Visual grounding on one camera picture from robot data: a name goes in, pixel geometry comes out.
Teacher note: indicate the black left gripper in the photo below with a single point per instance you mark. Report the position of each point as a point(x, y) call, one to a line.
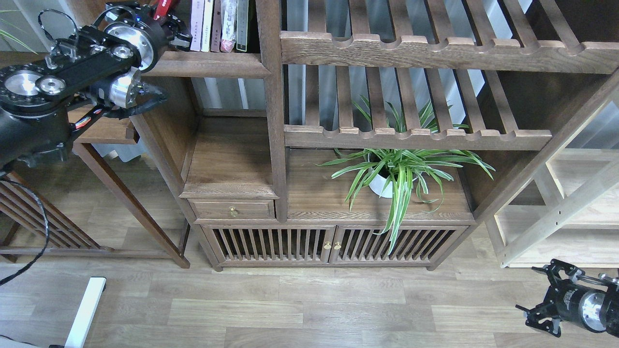
point(134, 24)

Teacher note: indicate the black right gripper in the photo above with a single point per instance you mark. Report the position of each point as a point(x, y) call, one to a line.
point(567, 300)

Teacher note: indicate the white book green cover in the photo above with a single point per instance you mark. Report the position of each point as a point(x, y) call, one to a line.
point(208, 12)

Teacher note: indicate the white book pink cover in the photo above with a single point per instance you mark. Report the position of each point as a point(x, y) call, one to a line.
point(196, 24)

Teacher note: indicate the red book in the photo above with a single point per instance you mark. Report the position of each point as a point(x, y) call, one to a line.
point(162, 9)

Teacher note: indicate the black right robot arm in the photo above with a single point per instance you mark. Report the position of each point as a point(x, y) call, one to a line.
point(610, 306)

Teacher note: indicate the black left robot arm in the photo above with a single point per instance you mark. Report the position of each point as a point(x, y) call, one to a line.
point(95, 72)

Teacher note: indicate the pink spine upright book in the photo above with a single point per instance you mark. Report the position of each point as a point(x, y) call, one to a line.
point(216, 27)

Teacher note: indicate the plastic wrapped white book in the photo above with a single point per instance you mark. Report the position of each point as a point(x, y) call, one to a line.
point(229, 10)

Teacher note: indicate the dark green upright book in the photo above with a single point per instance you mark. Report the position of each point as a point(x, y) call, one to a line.
point(247, 33)

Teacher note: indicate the dark wooden bookshelf cabinet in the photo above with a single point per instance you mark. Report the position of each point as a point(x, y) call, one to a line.
point(513, 81)

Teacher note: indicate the brass drawer knob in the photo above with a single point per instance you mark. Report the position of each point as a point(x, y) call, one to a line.
point(233, 211)

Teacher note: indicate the green plant leaves left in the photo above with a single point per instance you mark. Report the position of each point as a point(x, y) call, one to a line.
point(7, 34)

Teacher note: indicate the green spider plant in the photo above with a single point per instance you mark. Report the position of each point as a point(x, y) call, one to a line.
point(426, 164)

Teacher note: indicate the white plant pot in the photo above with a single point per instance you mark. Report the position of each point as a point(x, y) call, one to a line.
point(384, 183)

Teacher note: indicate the white metal leg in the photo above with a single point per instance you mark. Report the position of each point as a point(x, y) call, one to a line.
point(86, 312)

